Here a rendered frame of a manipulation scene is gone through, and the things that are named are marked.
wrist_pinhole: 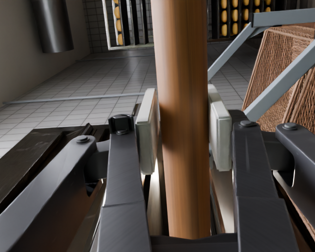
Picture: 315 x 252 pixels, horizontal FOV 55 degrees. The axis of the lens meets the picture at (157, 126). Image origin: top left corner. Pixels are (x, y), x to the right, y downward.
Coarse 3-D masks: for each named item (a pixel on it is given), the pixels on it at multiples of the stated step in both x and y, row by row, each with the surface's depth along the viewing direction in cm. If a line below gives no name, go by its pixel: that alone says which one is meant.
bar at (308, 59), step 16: (256, 16) 93; (272, 16) 93; (288, 16) 93; (304, 16) 93; (240, 32) 97; (256, 32) 97; (304, 64) 52; (208, 80) 102; (288, 80) 53; (272, 96) 54; (256, 112) 55
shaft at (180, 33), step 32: (160, 0) 15; (192, 0) 15; (160, 32) 16; (192, 32) 16; (160, 64) 17; (192, 64) 16; (160, 96) 18; (192, 96) 17; (192, 128) 18; (192, 160) 18; (192, 192) 19; (192, 224) 20
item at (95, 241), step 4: (140, 104) 167; (136, 112) 156; (144, 176) 132; (96, 232) 74; (96, 236) 72; (96, 240) 71; (92, 244) 70; (96, 244) 70; (92, 248) 69; (96, 248) 68
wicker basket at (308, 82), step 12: (312, 72) 100; (300, 96) 103; (312, 96) 104; (300, 108) 105; (312, 108) 105; (300, 120) 107; (312, 120) 107; (312, 132) 109; (300, 216) 90; (312, 228) 84
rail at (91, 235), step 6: (132, 114) 154; (102, 198) 87; (102, 204) 84; (96, 216) 80; (96, 222) 77; (90, 228) 76; (96, 228) 75; (90, 234) 74; (90, 240) 72; (84, 246) 70; (90, 246) 70
